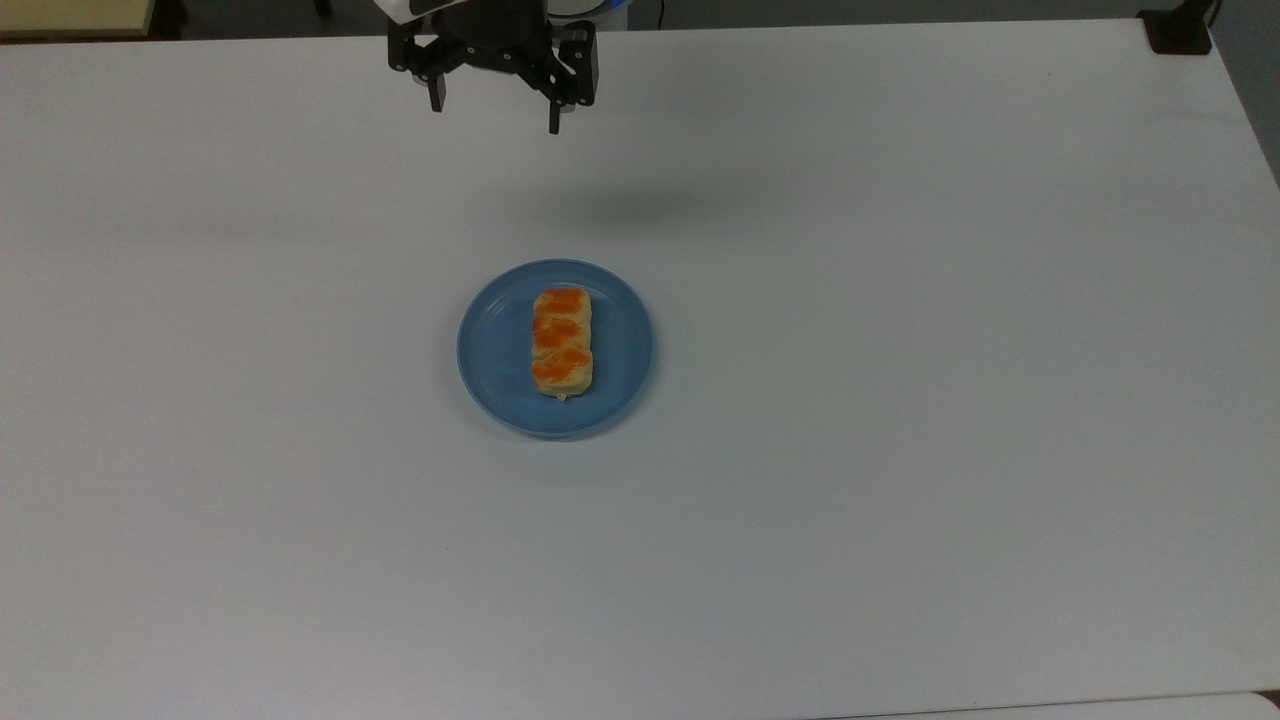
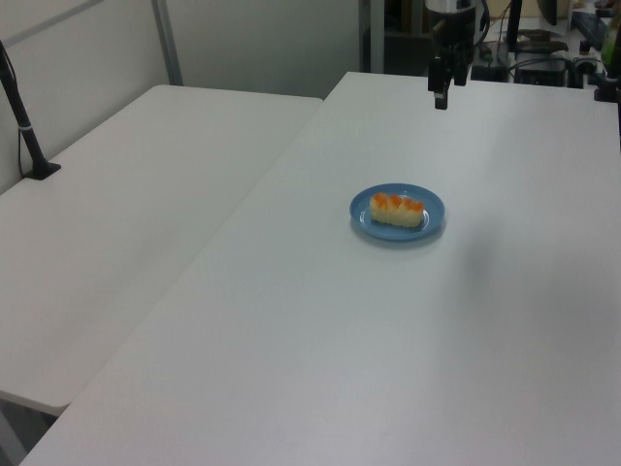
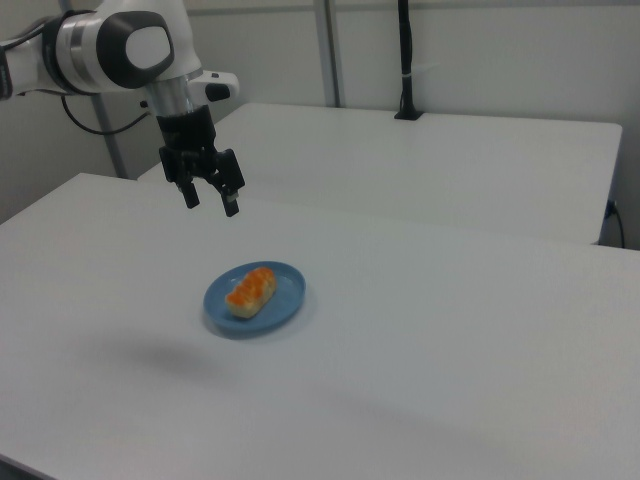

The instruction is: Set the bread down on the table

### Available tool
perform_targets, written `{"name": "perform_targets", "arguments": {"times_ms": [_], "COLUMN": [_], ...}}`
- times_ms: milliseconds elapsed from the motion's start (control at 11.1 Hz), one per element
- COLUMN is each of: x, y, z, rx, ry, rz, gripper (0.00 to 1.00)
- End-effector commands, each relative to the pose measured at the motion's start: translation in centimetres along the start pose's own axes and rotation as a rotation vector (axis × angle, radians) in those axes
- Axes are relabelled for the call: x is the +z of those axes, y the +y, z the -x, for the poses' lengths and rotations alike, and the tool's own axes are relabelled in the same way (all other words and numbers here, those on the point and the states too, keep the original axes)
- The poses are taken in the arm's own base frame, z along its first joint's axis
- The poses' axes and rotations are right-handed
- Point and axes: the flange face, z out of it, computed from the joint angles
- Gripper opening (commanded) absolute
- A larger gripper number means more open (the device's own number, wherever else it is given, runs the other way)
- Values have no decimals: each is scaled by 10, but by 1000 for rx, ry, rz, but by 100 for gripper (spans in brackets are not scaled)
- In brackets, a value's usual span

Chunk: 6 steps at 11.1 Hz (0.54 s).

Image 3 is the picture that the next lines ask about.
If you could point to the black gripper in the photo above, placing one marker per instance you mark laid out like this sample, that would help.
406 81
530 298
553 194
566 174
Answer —
192 137

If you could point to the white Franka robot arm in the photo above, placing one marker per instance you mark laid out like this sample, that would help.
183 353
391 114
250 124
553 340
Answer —
90 47

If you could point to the orange glazed bread roll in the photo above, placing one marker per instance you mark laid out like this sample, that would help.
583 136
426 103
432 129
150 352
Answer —
251 293

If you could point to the blue oval plate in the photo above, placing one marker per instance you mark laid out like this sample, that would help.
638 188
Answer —
280 305

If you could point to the grey metal frame post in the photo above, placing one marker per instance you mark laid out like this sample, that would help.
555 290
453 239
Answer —
107 135
332 50

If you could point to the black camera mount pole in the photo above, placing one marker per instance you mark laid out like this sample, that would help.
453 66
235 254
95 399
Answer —
407 60

